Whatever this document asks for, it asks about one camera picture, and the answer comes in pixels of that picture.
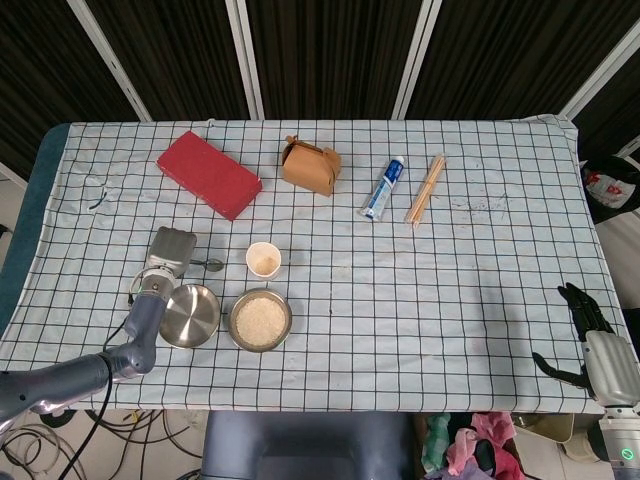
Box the steel bowl of rice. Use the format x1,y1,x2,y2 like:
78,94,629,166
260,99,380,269
226,287,294,355

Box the black bag with red print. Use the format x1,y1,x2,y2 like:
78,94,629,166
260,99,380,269
579,155,640,224

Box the red rectangular box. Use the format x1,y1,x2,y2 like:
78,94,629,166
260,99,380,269
156,130,264,222

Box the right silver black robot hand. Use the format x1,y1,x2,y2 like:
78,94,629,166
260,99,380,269
531,282,640,409

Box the black floor cables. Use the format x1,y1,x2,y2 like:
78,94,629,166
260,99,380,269
0,408,204,480

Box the white paper cup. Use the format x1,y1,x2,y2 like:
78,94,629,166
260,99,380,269
245,241,282,281

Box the bundle of wooden skewers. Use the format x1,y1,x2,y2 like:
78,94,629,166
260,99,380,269
404,153,446,230

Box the blue white toothpaste tube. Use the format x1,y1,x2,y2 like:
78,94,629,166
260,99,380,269
357,155,406,223

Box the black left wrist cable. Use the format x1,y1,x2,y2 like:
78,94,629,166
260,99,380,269
59,294,139,480

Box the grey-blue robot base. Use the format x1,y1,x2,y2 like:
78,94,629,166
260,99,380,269
201,410,416,480

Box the dark partition screen white frames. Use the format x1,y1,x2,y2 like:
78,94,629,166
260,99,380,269
0,0,640,171

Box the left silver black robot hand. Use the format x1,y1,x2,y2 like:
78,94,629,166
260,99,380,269
144,226,198,280

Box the empty stainless steel plate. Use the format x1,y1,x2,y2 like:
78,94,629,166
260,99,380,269
158,283,222,350

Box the beige floor box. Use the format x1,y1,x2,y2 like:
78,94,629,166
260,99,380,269
514,412,594,456

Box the pink cloth pile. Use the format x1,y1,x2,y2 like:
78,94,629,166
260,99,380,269
446,411,524,480

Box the brown cardboard takeaway box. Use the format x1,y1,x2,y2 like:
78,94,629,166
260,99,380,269
281,134,343,198

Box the green cloth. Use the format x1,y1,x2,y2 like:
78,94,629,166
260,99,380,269
421,412,451,474

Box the white black checkered tablecloth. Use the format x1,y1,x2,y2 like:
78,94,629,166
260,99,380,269
0,113,632,416

